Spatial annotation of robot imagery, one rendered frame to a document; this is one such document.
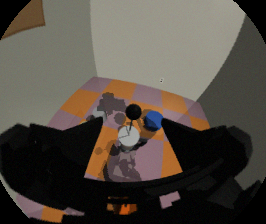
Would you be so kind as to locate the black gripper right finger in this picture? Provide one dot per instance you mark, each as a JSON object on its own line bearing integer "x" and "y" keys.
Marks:
{"x": 188, "y": 143}

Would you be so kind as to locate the glass french press with plunger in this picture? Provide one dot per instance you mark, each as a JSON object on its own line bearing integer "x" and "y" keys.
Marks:
{"x": 129, "y": 135}

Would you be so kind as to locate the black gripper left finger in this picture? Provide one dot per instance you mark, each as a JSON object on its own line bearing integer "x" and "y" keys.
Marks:
{"x": 75, "y": 145}

